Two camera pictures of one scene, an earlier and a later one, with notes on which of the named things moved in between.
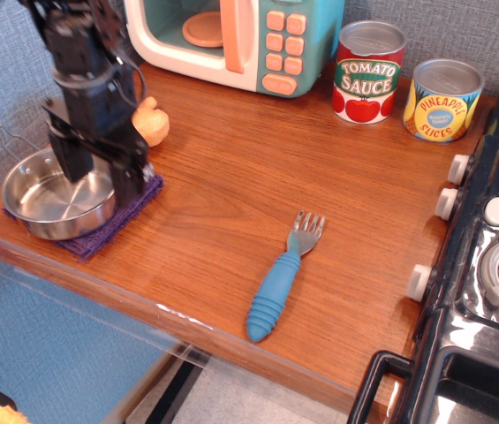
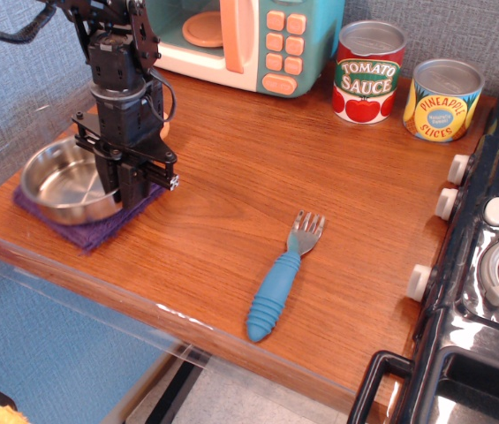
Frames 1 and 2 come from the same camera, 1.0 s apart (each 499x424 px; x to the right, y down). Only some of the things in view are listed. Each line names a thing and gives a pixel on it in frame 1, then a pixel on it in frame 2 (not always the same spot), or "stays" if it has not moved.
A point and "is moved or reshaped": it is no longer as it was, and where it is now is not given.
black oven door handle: (381, 362) stays
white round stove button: (496, 211) stays
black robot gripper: (97, 105) -> (126, 129)
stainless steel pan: (36, 196) is moved or reshaped
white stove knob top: (457, 169) stays
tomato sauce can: (368, 61) stays
